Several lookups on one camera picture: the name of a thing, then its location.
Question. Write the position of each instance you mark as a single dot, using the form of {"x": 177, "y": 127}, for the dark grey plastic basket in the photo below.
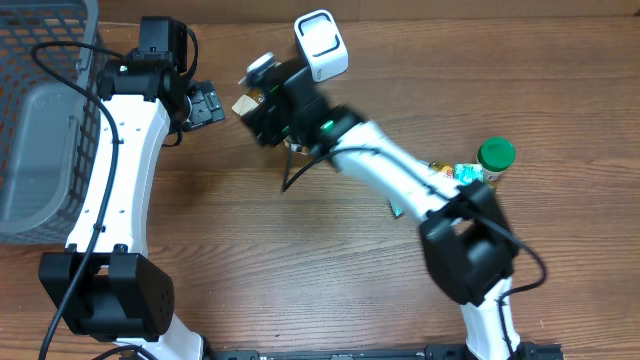
{"x": 49, "y": 132}

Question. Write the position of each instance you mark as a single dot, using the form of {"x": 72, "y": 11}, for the yellow drink bottle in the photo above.
{"x": 447, "y": 169}

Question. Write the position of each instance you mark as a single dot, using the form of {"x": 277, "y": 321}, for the green lidded cup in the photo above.
{"x": 495, "y": 155}

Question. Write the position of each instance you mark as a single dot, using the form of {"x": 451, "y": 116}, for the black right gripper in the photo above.
{"x": 263, "y": 125}

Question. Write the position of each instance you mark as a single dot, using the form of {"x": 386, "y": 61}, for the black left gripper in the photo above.
{"x": 207, "y": 105}

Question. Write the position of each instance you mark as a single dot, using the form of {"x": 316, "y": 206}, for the teal tissue pack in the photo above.
{"x": 467, "y": 173}

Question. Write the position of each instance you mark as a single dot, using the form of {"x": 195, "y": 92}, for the teal wet wipes pack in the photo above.
{"x": 397, "y": 211}

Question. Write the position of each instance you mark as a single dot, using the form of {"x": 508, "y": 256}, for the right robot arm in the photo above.
{"x": 465, "y": 237}

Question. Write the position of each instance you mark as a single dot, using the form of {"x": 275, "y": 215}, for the white barcode scanner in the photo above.
{"x": 321, "y": 44}

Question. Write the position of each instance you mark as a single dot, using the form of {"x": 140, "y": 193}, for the beige brown snack bag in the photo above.
{"x": 251, "y": 100}

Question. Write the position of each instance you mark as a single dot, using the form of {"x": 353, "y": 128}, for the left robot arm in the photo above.
{"x": 103, "y": 283}

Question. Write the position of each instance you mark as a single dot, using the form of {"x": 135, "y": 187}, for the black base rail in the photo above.
{"x": 526, "y": 351}

